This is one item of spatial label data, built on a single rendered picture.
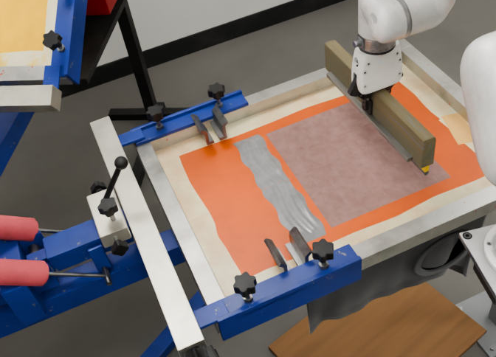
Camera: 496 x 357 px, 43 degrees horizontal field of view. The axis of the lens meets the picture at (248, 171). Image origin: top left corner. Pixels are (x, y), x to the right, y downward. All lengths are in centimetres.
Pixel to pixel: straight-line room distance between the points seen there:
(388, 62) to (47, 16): 87
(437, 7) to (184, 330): 73
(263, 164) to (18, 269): 59
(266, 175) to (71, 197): 162
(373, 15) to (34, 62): 88
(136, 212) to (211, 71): 216
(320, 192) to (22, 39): 85
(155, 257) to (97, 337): 124
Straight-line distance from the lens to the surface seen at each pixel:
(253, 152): 150
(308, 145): 151
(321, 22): 370
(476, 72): 82
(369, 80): 133
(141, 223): 130
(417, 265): 153
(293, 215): 136
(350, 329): 228
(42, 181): 308
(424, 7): 119
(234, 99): 160
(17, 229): 135
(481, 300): 241
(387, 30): 116
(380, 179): 143
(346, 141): 152
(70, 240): 133
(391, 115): 133
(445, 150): 151
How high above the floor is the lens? 200
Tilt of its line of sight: 45 degrees down
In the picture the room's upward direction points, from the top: 10 degrees counter-clockwise
